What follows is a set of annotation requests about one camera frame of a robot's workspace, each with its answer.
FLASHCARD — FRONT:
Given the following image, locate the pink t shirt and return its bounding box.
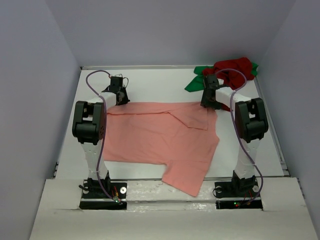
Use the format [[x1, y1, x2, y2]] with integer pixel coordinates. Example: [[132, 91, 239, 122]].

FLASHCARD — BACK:
[[103, 102, 220, 197]]

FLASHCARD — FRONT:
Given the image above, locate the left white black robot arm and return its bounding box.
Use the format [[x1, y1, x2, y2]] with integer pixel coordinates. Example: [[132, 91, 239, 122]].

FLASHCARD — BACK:
[[72, 70, 130, 204]]

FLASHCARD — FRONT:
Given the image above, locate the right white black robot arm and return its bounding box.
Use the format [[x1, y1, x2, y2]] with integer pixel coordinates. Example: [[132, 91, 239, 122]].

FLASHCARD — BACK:
[[200, 74, 269, 201]]

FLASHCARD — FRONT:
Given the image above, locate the green t shirt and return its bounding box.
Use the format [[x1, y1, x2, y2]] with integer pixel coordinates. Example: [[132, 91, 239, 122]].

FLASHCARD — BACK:
[[184, 61, 260, 93]]

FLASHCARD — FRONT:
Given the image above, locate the red t shirt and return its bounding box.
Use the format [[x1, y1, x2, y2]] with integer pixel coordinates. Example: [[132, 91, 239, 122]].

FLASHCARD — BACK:
[[200, 57, 258, 111]]

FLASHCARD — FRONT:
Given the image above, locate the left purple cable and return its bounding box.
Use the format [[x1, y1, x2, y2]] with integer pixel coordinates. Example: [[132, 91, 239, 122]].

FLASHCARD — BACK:
[[85, 70, 118, 201]]

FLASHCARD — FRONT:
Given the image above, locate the purple cable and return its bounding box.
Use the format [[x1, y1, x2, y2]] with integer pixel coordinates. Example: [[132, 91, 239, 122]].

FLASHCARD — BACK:
[[85, 70, 118, 201], [213, 69, 264, 207]]

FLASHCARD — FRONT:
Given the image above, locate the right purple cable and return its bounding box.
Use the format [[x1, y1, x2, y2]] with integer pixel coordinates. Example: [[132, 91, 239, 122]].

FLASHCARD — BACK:
[[213, 69, 264, 207]]

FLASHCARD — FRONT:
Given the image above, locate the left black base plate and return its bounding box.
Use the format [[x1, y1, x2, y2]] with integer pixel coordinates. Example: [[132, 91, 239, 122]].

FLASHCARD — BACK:
[[79, 180, 128, 211]]

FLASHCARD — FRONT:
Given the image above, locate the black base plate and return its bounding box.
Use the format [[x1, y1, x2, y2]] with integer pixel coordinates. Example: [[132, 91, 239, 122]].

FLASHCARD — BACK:
[[79, 180, 128, 211], [212, 181, 263, 210]]

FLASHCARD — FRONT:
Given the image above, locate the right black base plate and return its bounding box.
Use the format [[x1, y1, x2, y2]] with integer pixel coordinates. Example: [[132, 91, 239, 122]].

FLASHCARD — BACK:
[[212, 181, 263, 210]]

